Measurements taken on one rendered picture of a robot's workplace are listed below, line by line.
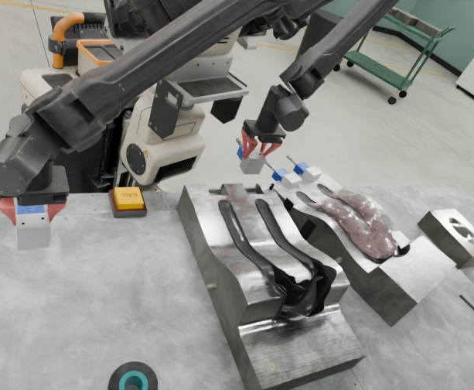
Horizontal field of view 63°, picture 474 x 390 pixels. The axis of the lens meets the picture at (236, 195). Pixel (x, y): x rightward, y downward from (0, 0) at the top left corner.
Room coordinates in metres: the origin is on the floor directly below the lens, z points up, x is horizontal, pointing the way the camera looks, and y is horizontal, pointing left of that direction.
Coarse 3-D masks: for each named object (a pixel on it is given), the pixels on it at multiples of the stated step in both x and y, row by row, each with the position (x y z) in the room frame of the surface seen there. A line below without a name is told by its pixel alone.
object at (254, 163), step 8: (240, 144) 0.95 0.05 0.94; (240, 152) 0.91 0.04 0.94; (256, 152) 0.90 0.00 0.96; (240, 160) 0.90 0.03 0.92; (248, 160) 0.86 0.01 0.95; (256, 160) 0.87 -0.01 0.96; (264, 160) 0.89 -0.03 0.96; (240, 168) 0.88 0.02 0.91; (248, 168) 0.86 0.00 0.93; (256, 168) 0.88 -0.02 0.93
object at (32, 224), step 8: (24, 208) 0.43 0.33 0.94; (32, 208) 0.44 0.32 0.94; (40, 208) 0.45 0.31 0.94; (16, 216) 0.40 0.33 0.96; (24, 216) 0.41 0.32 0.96; (32, 216) 0.41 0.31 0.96; (40, 216) 0.42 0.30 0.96; (48, 216) 0.43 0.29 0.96; (16, 224) 0.39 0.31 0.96; (24, 224) 0.39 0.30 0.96; (32, 224) 0.40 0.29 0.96; (40, 224) 0.40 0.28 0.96; (48, 224) 0.41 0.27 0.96; (16, 232) 0.39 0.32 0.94; (24, 232) 0.38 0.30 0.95; (32, 232) 0.39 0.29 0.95; (40, 232) 0.40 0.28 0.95; (48, 232) 0.41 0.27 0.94; (24, 240) 0.38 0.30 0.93; (32, 240) 0.39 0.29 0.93; (40, 240) 0.40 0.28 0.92; (48, 240) 0.41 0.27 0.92; (24, 248) 0.38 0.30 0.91; (32, 248) 0.39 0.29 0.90
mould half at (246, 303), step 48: (192, 192) 0.73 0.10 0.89; (240, 192) 0.81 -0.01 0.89; (192, 240) 0.64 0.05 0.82; (288, 240) 0.71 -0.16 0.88; (240, 288) 0.48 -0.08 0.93; (336, 288) 0.59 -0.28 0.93; (240, 336) 0.43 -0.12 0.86; (288, 336) 0.47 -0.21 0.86; (336, 336) 0.52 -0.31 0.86; (288, 384) 0.39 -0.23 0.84
